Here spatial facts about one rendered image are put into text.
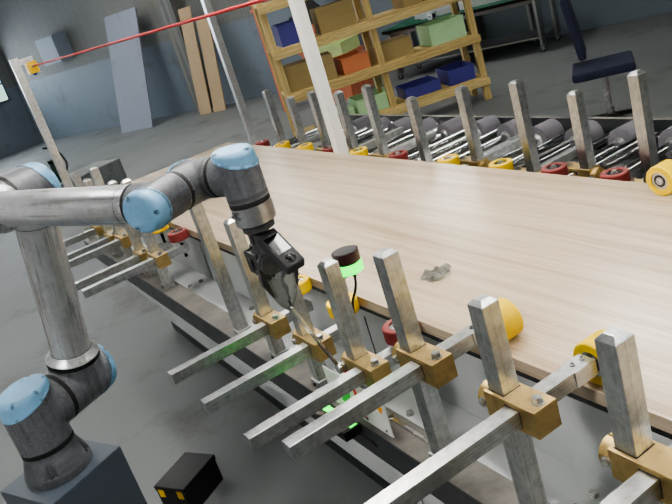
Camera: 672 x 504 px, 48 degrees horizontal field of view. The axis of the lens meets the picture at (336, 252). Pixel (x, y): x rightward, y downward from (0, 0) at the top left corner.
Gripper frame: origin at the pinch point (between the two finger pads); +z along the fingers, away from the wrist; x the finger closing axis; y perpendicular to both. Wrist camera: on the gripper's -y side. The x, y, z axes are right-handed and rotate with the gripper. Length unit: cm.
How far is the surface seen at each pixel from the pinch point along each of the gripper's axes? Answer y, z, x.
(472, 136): 70, 6, -116
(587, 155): 17, 10, -116
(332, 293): -10.2, -2.4, -6.1
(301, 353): 10.8, 17.6, -2.8
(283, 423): -14.2, 16.3, 15.3
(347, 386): -14.2, 16.7, -0.8
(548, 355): -50, 11, -26
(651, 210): -26, 11, -88
